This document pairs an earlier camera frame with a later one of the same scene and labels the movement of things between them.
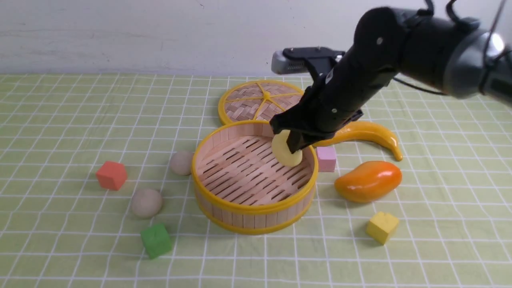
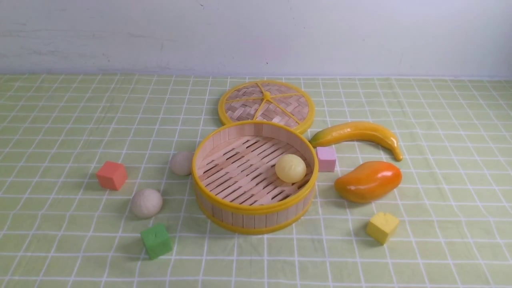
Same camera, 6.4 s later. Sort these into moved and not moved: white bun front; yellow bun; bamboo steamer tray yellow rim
Moved: yellow bun
Not moved: white bun front; bamboo steamer tray yellow rim
